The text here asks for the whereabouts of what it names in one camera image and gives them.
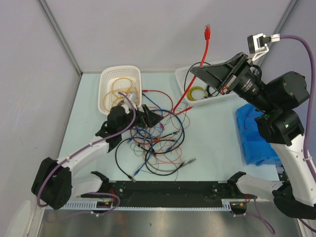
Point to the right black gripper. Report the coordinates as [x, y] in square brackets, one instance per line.
[219, 73]

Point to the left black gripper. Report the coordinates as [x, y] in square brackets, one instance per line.
[147, 118]

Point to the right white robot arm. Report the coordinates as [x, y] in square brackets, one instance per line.
[278, 125]

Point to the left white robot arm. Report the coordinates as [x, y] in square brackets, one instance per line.
[56, 181]

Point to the right white perforated basket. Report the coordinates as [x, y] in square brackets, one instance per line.
[204, 95]

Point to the white perforated basket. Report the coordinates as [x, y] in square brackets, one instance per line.
[118, 79]
[204, 95]

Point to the left white perforated basket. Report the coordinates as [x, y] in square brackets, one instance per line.
[118, 79]

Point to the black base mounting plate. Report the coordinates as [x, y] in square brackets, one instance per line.
[173, 194]

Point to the blue plastic divided bin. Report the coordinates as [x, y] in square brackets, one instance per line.
[255, 149]

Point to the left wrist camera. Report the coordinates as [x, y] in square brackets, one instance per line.
[130, 99]

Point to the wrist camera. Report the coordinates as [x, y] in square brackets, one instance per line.
[258, 44]
[130, 99]

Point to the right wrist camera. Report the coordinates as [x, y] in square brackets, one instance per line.
[258, 44]

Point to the white slotted cable duct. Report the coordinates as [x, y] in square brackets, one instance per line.
[92, 205]

